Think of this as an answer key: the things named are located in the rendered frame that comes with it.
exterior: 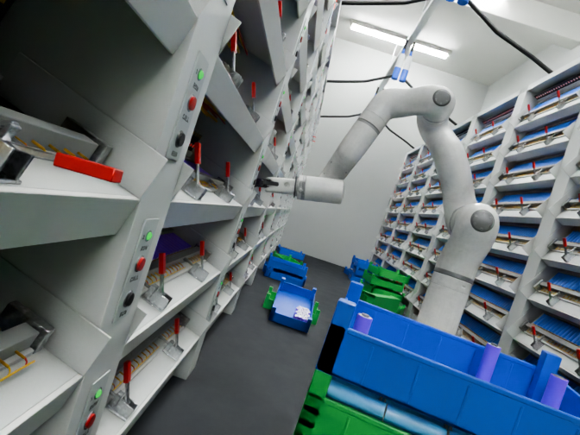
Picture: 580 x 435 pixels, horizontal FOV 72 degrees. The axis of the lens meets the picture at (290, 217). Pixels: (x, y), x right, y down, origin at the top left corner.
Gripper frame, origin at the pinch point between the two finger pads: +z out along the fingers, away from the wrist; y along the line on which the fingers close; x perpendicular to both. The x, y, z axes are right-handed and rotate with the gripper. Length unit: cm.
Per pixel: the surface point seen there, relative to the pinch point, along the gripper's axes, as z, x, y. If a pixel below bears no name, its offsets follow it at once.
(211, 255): 5.2, -23.2, -25.7
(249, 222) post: 4.7, -15.8, 44.6
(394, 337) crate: -35, -25, -75
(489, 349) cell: -46, -24, -82
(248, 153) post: -1.7, 6.4, -25.4
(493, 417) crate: -40, -26, -96
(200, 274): 3, -25, -44
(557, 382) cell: -50, -24, -89
